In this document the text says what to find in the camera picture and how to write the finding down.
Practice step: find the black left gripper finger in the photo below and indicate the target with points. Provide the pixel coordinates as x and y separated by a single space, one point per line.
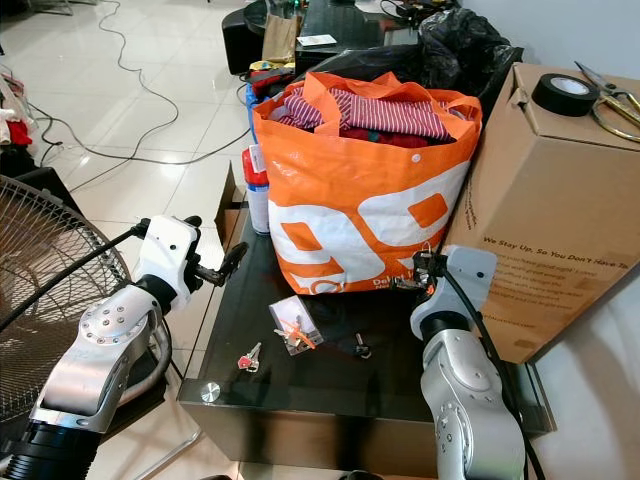
233 257

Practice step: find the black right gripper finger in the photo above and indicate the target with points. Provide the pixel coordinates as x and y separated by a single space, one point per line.
406 283
418 262

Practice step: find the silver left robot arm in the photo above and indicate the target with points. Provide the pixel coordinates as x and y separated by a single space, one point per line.
90 355

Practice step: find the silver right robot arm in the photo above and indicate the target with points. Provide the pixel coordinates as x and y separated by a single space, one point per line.
470 400

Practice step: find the white spray can red cap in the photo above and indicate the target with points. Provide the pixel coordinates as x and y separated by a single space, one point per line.
257 195

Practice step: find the small black key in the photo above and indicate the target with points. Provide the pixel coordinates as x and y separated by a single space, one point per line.
362 346

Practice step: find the clear packet with orange item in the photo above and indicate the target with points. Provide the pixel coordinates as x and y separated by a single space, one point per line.
295 325

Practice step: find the orange and white shopping bag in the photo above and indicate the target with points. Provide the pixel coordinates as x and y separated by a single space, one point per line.
360 190

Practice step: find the key with red head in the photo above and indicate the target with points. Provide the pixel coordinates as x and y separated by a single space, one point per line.
250 358

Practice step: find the brown cardboard box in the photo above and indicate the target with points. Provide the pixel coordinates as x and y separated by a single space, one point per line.
550 210

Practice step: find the plain red cloth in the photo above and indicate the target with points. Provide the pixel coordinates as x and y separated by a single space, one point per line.
390 138

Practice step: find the black glass-top table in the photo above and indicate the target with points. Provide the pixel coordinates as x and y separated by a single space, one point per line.
320 400

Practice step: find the blue plastic bag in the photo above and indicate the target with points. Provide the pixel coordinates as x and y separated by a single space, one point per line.
250 110

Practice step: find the red white striped cloth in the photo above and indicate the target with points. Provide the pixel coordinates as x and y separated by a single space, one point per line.
390 112

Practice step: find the black tape roll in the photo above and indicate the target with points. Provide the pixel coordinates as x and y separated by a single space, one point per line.
564 95

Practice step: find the black speaker box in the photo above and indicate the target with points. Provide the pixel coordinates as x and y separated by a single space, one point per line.
242 40

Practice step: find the black plastic rubbish bag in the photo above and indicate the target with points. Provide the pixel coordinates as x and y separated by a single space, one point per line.
465 45

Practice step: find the brown paper bag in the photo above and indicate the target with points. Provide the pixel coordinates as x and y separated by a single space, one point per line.
282 38

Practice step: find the white paper sheet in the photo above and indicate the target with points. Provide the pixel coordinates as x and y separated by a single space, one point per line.
317 40

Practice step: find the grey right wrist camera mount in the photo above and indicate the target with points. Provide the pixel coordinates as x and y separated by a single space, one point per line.
465 285

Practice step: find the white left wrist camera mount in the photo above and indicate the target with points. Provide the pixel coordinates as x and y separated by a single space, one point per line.
168 255

